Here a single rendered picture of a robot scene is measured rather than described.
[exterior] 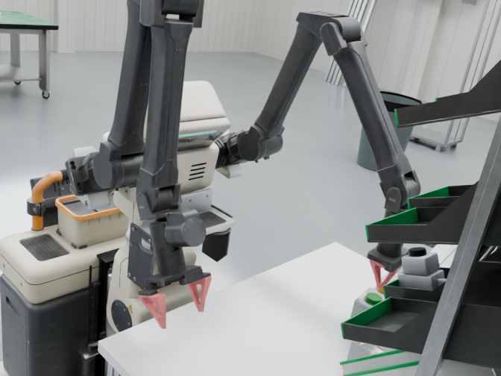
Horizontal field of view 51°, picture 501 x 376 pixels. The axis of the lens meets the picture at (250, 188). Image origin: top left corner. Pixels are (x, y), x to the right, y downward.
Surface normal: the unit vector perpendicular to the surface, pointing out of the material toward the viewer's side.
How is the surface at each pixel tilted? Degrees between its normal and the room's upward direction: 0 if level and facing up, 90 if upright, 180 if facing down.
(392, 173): 92
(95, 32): 90
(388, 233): 90
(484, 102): 90
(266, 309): 0
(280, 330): 0
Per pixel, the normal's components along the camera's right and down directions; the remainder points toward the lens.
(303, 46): -0.67, 0.39
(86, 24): 0.70, 0.36
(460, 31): -0.70, 0.18
